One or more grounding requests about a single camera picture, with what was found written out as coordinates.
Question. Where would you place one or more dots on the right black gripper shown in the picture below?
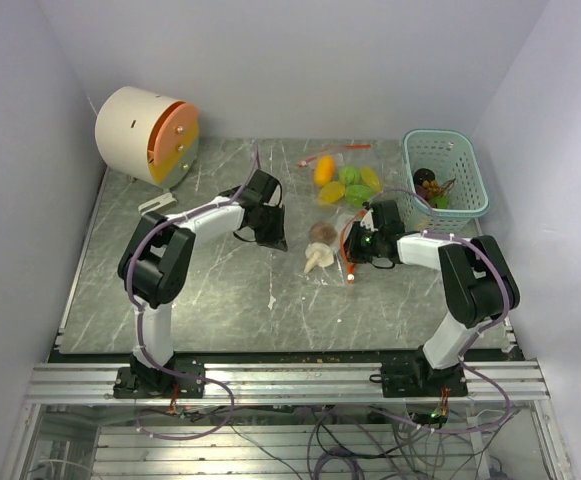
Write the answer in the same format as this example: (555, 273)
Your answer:
(354, 254)

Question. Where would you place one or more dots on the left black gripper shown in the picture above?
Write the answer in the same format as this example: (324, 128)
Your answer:
(278, 239)

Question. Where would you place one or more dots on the clear zip bag red seal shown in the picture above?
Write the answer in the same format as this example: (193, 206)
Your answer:
(343, 223)

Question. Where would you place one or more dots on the fake brown mushroom cap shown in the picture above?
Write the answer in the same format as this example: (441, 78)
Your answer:
(322, 232)

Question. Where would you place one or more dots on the fake mushroom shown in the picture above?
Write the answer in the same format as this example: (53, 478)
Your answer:
(318, 255)

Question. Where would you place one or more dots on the fake longan bunch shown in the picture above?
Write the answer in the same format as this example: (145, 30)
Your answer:
(432, 189)

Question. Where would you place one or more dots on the fake dark purple fruit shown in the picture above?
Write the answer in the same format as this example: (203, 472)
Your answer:
(423, 175)

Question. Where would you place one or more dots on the teal plastic basket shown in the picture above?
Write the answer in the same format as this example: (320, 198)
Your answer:
(451, 157)

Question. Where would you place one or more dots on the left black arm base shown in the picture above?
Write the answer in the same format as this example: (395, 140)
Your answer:
(138, 381)

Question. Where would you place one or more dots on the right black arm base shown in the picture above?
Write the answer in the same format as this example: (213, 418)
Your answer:
(416, 379)

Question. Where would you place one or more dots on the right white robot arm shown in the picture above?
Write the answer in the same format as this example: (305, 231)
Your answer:
(479, 287)

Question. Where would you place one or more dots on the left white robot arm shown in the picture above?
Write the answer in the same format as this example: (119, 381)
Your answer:
(155, 263)

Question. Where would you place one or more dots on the fake green starfruit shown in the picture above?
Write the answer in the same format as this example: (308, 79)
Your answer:
(357, 195)

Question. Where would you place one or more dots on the fake yellow fruit slice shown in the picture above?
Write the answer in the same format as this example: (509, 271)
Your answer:
(370, 178)

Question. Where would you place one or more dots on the fake yellow starfruit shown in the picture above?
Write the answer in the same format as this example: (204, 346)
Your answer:
(331, 193)

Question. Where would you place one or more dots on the fake orange mango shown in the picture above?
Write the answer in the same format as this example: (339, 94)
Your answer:
(324, 170)

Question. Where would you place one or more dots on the fake green round fruit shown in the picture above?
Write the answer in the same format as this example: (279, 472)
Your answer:
(349, 175)

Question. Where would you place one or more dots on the small white slotted block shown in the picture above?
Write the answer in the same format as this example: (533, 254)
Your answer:
(159, 204)

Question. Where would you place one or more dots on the white cylinder drawer unit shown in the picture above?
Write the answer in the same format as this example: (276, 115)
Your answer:
(148, 136)

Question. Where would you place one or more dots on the aluminium frame rail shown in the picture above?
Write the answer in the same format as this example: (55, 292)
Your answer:
(285, 384)

